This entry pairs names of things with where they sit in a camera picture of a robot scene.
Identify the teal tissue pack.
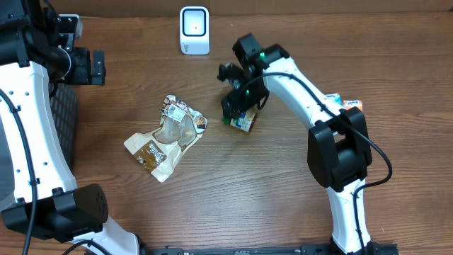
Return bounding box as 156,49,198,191
325,93,343,106

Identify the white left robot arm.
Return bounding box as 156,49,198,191
1,0,147,254

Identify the orange tissue pack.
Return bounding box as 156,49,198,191
343,100,363,111

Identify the green lidded jar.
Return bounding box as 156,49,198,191
223,108,258,132

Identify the white barcode scanner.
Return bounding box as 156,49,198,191
180,6,210,55

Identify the brown white snack bag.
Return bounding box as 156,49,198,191
124,94,208,183

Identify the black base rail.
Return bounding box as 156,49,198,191
147,242,400,255

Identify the grey plastic basket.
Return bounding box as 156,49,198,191
1,84,79,210

